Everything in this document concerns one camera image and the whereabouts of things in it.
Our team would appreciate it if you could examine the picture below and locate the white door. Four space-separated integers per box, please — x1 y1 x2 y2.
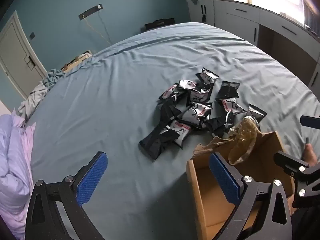
0 11 48 100

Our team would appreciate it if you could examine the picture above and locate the crumpled blue white cloth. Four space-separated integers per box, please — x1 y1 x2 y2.
17 69 65 120

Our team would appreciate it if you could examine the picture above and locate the lilac duvet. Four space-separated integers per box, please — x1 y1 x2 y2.
0 114 37 240

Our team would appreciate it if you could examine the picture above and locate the pile of black snack packets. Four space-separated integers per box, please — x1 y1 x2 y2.
139 67 268 160

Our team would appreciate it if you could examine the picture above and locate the white cabinet unit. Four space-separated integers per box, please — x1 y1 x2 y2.
187 0 320 88

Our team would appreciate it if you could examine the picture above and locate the brown cardboard box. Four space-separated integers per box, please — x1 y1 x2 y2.
186 130 297 240

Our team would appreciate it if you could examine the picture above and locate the thin hanging cable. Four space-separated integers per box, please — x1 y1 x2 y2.
85 7 112 45

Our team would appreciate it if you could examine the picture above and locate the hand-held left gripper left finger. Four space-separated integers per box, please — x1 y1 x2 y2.
26 151 108 240

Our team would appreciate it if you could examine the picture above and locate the clear plastic bag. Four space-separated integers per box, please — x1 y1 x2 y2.
228 116 258 166

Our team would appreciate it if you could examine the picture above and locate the person's right hand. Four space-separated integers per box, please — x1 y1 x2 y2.
301 144 313 166

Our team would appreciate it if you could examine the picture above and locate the black device behind bed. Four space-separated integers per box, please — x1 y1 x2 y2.
145 18 175 32

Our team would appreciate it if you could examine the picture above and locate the wooden frame beside bed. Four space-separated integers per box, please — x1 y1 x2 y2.
61 50 92 73

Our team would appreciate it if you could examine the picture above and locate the black wall bar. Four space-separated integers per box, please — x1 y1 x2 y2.
79 4 104 20

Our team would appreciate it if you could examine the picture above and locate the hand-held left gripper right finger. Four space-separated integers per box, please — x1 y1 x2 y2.
209 152 293 240

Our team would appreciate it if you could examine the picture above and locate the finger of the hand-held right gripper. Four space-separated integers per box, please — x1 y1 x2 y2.
274 151 320 209
301 115 320 130

